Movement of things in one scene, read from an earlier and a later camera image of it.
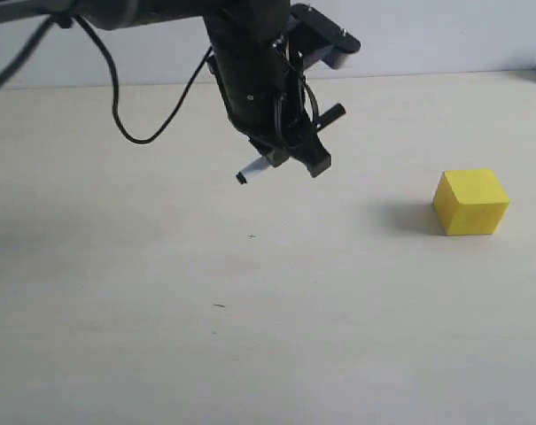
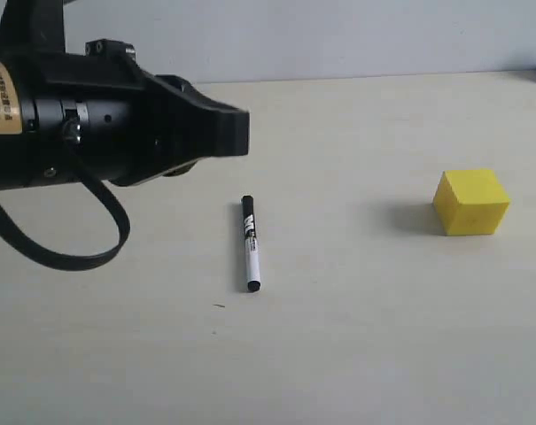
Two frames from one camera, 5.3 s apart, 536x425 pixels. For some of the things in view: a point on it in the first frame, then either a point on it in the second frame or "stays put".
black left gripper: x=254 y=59 -> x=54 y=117
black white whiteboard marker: x=321 y=122 -> x=252 y=277
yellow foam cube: x=469 y=202 stays put
